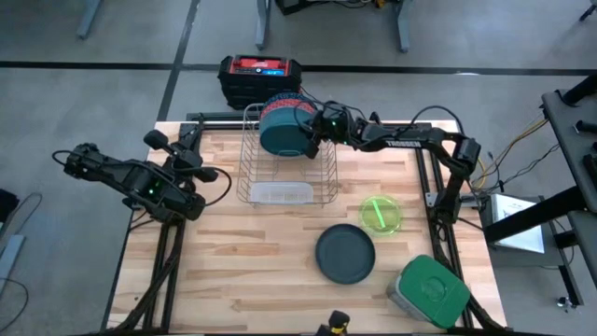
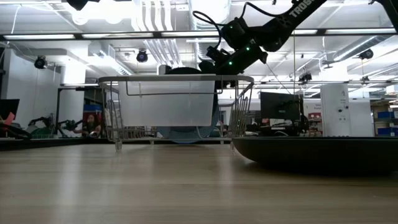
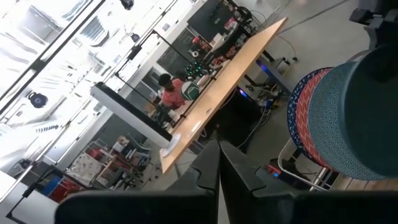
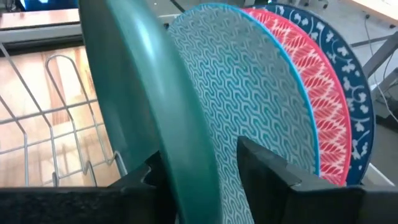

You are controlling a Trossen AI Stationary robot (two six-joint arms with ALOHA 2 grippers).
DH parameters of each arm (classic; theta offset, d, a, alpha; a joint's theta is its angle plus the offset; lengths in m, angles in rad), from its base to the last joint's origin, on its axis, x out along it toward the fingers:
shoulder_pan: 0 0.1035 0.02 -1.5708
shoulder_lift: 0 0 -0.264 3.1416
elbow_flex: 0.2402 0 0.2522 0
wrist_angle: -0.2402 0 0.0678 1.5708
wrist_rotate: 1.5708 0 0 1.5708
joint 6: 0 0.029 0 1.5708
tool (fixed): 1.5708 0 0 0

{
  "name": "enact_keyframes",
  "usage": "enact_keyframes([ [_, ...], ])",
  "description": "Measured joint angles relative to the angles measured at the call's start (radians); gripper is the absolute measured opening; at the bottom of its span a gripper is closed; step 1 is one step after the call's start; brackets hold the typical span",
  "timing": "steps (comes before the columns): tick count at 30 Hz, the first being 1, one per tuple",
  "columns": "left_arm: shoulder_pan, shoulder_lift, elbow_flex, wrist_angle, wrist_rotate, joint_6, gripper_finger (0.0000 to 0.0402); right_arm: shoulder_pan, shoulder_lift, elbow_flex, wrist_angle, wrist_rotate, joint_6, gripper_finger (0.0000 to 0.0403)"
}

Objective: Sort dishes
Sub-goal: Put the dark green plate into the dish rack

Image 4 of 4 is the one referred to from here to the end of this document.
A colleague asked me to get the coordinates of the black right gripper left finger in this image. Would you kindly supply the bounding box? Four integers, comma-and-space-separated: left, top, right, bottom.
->
108, 151, 178, 224

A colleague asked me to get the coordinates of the teal wave patterned plate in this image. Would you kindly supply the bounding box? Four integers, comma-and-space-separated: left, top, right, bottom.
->
167, 2, 322, 224

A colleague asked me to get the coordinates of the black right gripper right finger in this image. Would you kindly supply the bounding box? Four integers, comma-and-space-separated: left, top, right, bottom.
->
236, 136, 364, 224

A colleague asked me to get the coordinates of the blue floral plate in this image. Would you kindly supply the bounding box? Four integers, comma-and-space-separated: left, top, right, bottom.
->
253, 2, 376, 187

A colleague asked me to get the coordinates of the dark green plate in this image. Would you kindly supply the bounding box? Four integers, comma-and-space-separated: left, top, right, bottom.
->
77, 0, 223, 224

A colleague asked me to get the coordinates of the red leaf patterned plate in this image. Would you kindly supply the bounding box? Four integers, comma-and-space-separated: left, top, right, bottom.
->
242, 7, 353, 187

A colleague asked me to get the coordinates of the silver wire dish rack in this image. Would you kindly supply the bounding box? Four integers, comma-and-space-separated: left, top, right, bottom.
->
0, 43, 129, 188

